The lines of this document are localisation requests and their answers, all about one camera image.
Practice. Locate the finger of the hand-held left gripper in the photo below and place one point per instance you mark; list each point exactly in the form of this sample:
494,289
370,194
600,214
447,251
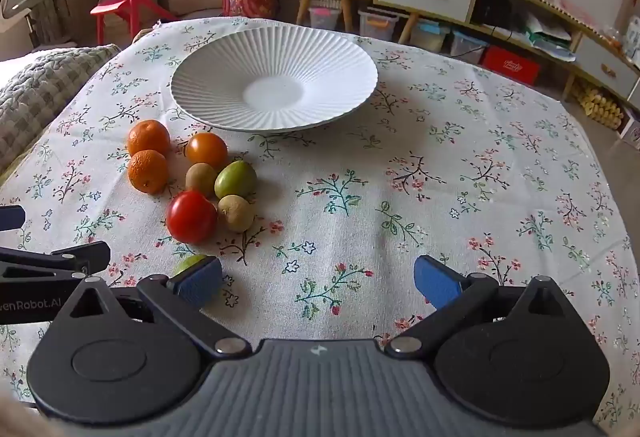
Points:
75,257
11,218

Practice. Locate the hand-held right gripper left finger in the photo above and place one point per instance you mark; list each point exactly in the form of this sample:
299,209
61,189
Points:
200,281

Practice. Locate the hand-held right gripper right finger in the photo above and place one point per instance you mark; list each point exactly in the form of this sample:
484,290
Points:
435,283

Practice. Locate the green jujube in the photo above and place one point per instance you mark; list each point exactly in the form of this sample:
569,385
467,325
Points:
187,264
236,179

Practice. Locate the red tomato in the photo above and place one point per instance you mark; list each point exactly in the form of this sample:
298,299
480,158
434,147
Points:
191,217

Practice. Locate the brown kiwi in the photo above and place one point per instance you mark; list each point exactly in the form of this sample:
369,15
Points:
235,213
199,179

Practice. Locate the orange mandarin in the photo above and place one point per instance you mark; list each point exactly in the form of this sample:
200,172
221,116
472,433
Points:
147,173
147,138

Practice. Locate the orange tomato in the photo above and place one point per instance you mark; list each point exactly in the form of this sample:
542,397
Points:
206,149

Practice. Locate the white ribbed plate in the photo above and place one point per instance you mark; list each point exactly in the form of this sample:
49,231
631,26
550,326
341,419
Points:
272,89

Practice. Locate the floral tablecloth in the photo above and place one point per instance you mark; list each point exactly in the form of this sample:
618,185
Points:
375,217

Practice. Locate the grey knitted cushion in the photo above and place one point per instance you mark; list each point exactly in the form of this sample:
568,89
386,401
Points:
45,92

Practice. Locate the red flat box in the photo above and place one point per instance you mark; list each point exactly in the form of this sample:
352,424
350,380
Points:
510,65

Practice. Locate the clear storage box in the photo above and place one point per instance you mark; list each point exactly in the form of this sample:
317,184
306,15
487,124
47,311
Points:
430,37
377,23
467,46
324,17

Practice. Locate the pile of yellow toys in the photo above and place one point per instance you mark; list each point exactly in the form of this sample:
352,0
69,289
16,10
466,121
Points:
600,106

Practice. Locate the wooden cabinet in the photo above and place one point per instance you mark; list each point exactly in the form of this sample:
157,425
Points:
500,2

